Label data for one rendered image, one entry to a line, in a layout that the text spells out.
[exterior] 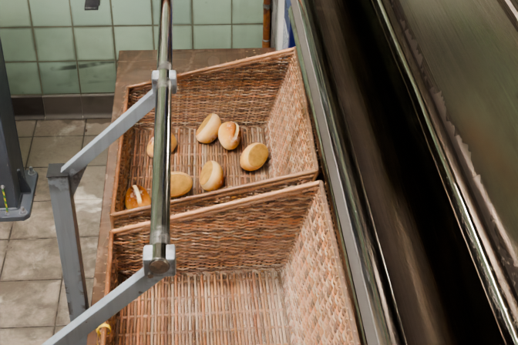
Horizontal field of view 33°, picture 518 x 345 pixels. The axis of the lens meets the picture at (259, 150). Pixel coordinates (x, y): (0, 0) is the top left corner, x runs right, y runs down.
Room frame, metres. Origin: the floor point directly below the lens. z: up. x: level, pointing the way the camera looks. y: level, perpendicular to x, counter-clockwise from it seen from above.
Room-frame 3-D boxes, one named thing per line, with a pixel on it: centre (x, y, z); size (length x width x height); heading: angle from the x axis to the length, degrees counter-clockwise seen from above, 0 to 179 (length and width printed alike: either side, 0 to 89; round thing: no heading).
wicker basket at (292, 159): (1.76, 0.12, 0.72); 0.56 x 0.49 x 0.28; 4
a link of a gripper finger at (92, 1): (1.72, 0.38, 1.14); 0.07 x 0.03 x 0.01; 6
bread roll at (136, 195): (1.67, 0.30, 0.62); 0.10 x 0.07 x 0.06; 18
